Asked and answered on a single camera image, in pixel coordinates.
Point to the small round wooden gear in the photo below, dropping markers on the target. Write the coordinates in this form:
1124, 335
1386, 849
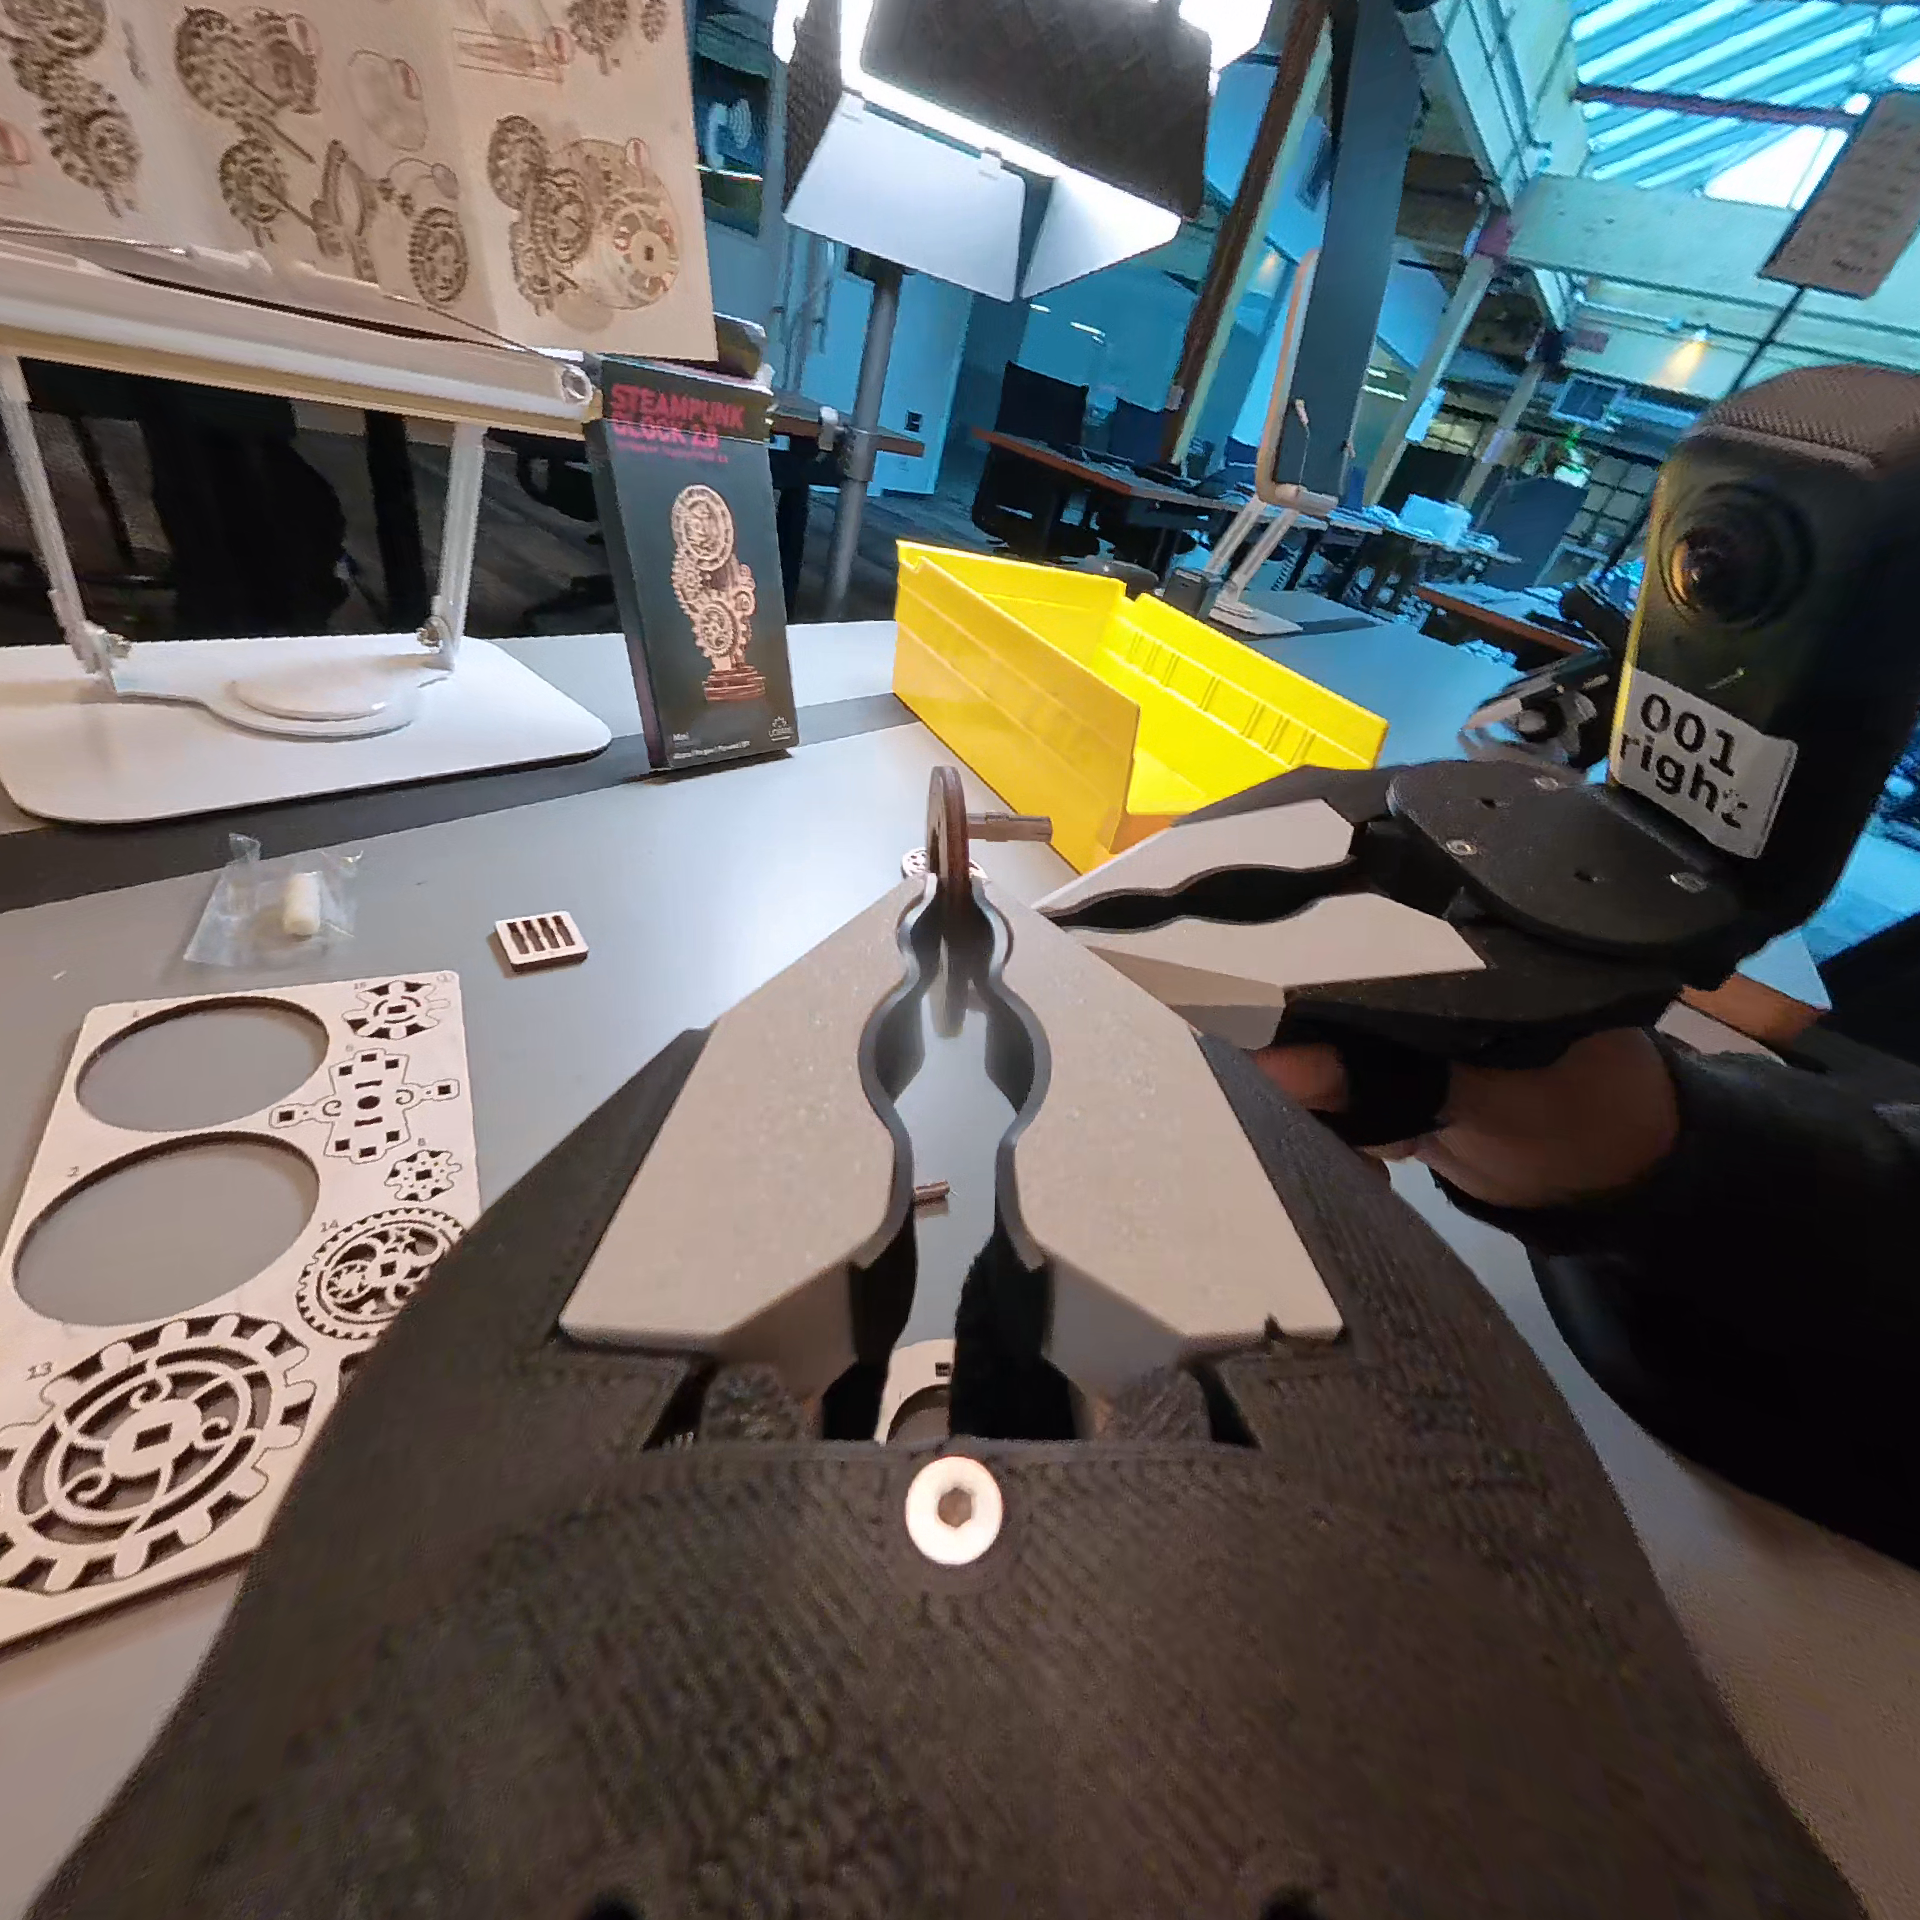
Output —
911, 864

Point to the black clock kit box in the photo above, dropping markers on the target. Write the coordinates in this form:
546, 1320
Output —
692, 600

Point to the person's right hand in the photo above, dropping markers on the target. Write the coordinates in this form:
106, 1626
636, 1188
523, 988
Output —
1576, 1126

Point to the small clear plastic bag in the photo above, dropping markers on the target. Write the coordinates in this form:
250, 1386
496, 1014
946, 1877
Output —
287, 909

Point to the grey light stand pole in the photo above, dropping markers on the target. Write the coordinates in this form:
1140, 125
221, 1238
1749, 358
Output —
864, 451

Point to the brown office table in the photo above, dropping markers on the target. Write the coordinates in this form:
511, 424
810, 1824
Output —
1082, 459

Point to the hanging paper sign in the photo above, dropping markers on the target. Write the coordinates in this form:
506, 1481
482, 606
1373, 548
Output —
1854, 195

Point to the large wooden gear sheet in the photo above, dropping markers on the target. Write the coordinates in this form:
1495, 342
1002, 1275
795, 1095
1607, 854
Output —
455, 1081

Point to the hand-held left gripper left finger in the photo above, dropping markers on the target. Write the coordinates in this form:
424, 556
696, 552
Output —
752, 1186

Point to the gear instruction booklet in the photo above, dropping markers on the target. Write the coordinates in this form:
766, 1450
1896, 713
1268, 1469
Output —
376, 150

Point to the studio light panel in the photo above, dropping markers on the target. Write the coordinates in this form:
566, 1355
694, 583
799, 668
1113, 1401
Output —
961, 182

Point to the white book stand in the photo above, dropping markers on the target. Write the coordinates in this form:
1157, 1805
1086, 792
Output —
302, 752

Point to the grey desk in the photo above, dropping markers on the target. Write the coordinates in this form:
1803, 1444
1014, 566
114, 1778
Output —
721, 856

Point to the person's right forearm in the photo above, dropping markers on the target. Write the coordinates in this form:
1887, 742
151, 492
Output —
1772, 1275

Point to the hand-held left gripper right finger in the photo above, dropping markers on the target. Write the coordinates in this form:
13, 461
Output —
1155, 1202

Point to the yellow plastic bin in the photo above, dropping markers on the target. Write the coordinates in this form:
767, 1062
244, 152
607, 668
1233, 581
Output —
1022, 676

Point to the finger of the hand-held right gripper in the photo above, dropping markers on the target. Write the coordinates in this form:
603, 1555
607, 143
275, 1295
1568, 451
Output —
1262, 841
1351, 946

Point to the small slotted wooden piece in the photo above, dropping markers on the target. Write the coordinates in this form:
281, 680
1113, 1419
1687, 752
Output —
541, 920

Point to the small wooden pin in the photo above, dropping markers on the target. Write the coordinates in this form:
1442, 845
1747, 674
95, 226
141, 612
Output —
1014, 822

